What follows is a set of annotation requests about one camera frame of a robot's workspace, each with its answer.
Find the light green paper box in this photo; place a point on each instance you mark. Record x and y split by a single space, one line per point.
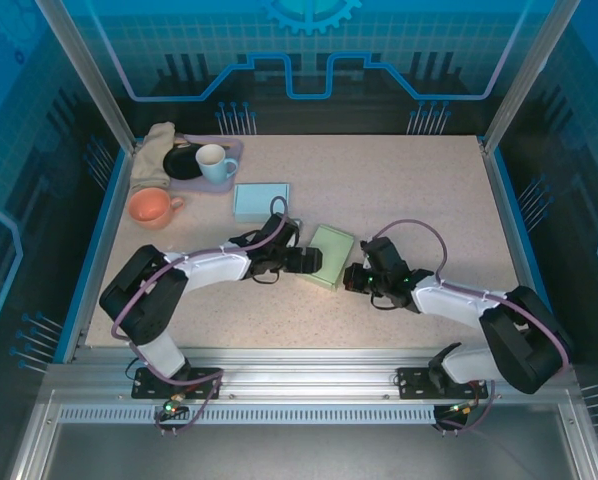
334 250

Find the light blue paper box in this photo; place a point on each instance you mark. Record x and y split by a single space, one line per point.
259 200

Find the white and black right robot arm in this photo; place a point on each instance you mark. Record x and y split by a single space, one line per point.
524 340

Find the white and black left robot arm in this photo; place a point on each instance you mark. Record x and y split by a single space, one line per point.
144 295

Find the purple plastic tray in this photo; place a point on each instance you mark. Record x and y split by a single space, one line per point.
216 188

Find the light blue ceramic mug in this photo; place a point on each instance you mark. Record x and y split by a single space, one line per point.
214 167

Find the black round plate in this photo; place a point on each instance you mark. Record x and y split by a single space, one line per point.
179 164

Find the orange ceramic cup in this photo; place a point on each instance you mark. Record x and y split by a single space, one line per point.
149 206

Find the wooden utensil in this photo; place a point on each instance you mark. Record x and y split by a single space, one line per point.
181 143

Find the beige folded cloth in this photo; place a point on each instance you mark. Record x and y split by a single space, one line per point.
149 155

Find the aluminium mounting rail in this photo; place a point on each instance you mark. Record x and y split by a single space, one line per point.
304 375

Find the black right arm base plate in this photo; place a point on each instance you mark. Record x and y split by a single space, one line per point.
411 382

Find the aluminium side rail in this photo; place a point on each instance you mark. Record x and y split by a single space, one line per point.
500 200
104 240

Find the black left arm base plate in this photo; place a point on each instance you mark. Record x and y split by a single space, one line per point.
204 384

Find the aluminium frame post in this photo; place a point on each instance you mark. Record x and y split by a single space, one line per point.
525 75
91 75

